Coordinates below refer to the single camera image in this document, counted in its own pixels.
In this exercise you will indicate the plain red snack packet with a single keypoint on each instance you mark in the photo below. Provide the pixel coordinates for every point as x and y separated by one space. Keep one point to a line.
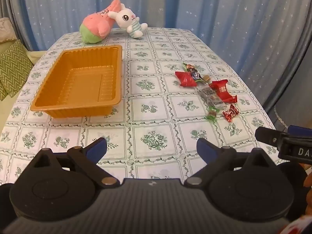
185 78

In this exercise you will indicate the beige quilted pillow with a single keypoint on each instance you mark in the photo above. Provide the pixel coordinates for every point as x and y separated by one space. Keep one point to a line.
6 29

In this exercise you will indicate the green candy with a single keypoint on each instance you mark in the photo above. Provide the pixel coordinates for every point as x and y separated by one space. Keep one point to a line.
212 113

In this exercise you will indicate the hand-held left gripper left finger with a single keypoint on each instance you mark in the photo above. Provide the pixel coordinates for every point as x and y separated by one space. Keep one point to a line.
97 148

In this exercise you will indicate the orange plastic tray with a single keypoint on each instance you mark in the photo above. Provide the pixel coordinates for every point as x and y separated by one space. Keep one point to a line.
80 82

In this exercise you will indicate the red white printed clothing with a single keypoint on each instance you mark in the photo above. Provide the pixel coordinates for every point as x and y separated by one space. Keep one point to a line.
299 228

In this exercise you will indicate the white rabbit plush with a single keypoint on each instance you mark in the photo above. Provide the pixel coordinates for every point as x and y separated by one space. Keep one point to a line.
126 18

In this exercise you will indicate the green zigzag cushion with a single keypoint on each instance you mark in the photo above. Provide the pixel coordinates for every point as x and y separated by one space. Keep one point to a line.
3 91
14 65

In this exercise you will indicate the person's right hand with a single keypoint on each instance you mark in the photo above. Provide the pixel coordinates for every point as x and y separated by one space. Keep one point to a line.
309 182

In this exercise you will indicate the light green sofa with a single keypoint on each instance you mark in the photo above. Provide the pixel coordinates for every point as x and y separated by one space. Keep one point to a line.
9 109

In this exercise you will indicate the blue starred curtain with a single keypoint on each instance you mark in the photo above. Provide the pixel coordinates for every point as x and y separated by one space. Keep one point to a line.
170 2

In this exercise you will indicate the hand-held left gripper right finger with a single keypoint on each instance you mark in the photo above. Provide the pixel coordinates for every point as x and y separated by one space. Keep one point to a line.
206 148

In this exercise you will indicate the clear snack bar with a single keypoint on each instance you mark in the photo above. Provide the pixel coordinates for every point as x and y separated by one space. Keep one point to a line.
209 95

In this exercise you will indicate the green black sausage packet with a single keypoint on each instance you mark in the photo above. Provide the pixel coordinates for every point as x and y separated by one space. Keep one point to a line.
191 68

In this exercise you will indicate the grey lace-trimmed cloth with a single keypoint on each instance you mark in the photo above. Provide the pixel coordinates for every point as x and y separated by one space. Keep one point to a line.
292 112

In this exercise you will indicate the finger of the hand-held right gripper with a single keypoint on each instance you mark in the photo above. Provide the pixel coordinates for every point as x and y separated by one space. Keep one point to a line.
267 136
299 130

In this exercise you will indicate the pink green starfish plush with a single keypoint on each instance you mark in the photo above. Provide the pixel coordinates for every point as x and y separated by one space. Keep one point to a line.
93 25

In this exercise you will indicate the floral checked tablecloth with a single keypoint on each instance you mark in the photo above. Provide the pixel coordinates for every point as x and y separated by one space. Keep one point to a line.
151 53

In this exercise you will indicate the red white foil candy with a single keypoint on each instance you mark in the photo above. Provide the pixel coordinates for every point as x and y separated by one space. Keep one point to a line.
230 113

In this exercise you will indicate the small caramel candy clear wrapper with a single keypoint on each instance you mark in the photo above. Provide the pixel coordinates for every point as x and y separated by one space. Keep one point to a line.
207 78

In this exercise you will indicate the red snack packet white label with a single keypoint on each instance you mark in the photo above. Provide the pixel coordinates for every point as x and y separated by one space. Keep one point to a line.
223 91

